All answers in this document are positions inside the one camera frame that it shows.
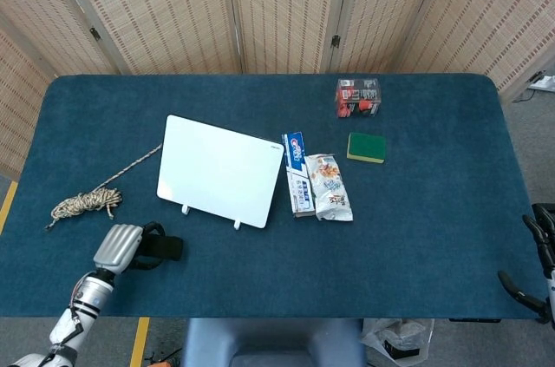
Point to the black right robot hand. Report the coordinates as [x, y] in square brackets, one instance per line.
[537, 237]

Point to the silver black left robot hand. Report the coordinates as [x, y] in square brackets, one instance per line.
[117, 247]

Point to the black felt blue-backed eraser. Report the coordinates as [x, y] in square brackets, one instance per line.
[169, 248]

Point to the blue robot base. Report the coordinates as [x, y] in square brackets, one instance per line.
[273, 343]

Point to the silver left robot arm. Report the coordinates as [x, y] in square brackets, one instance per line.
[84, 297]

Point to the small white plastic cylinder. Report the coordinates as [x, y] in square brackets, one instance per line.
[237, 224]
[185, 209]

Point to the white rectangular board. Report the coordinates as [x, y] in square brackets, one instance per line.
[217, 172]

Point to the blue carpet table cover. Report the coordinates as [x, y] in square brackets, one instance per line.
[390, 232]

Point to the white power strip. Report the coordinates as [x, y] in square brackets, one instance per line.
[543, 83]

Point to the clear plastic bag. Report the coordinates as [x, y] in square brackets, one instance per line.
[396, 338]

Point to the blue white toothpaste box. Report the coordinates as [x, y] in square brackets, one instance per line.
[299, 185]

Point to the green yellow scouring sponge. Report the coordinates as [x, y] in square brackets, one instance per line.
[366, 146]

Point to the silver white snack bag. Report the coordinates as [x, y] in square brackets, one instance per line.
[331, 193]

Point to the dark metal screen hinge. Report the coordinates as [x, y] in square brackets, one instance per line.
[95, 34]
[335, 41]

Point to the clear box red black parts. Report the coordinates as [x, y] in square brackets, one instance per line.
[357, 98]

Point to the woven bamboo folding screen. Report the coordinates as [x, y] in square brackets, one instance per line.
[173, 11]

